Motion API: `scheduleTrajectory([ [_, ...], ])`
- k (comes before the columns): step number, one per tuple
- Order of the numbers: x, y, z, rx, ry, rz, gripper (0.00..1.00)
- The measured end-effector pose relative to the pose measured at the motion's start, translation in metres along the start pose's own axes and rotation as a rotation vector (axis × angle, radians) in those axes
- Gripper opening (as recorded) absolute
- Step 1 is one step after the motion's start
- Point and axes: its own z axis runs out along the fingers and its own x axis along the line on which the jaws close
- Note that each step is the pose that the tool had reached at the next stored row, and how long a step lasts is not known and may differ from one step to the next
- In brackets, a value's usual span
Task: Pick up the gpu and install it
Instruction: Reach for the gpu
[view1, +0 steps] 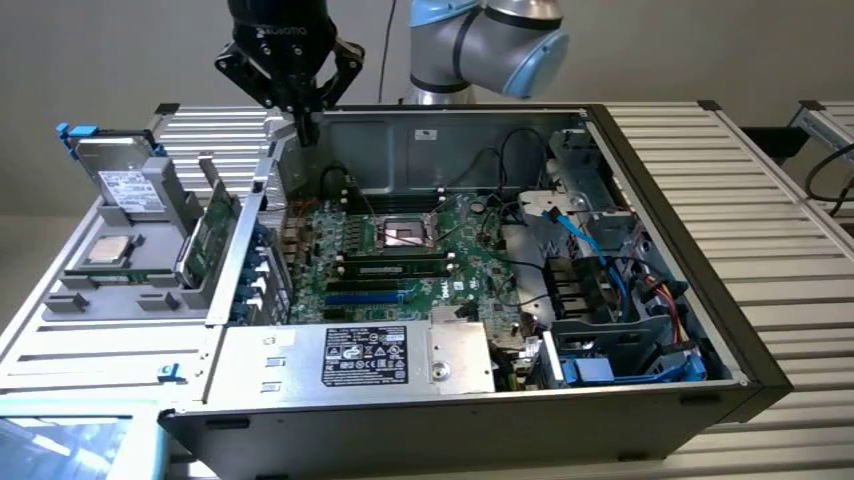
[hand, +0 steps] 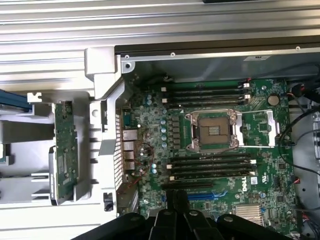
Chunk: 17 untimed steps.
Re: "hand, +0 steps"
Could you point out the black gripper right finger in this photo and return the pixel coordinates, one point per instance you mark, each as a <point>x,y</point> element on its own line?
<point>197,225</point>

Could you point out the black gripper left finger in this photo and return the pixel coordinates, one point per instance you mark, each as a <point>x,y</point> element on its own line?
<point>162,225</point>

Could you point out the green GPU card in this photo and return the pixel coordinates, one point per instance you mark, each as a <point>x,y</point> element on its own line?
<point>66,150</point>

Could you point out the blue expansion slot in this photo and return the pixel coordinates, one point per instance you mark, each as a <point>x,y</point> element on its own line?
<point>207,195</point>

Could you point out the black expansion slot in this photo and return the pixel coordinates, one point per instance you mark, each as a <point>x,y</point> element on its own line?
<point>187,186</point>

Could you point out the black RAM slot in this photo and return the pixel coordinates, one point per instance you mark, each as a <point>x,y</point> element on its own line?
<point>205,103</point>
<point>205,93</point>
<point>205,98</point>
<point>212,169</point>
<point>205,87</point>
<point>212,163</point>
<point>212,175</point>
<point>212,156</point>

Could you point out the silver finned chipset heatsink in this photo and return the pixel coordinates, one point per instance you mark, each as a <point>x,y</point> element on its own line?
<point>248,213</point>

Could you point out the black plastic clip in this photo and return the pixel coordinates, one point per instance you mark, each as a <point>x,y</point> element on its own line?
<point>108,201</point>

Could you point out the metal rear port block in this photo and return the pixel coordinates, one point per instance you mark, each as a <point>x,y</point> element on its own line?
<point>128,142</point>

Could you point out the green Dell motherboard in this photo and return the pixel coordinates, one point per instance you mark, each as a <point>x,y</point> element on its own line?
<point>265,165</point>

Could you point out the CPU socket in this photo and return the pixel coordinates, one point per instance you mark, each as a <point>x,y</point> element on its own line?
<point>213,131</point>

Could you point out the thin metal locking lever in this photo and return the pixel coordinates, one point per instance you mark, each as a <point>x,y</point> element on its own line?
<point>257,112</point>
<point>257,146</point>

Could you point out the grey parts rack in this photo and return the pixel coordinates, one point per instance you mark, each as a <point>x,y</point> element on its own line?
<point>27,180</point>

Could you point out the round coin cell battery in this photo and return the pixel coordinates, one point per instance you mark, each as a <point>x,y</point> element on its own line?
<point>273,99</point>

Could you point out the open black PC case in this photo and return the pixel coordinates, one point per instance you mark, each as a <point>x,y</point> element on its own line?
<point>190,66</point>

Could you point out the blue flat component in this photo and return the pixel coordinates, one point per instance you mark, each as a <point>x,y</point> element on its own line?
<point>15,100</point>

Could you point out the grey corner bracket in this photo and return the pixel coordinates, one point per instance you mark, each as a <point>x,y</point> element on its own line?
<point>101,62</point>

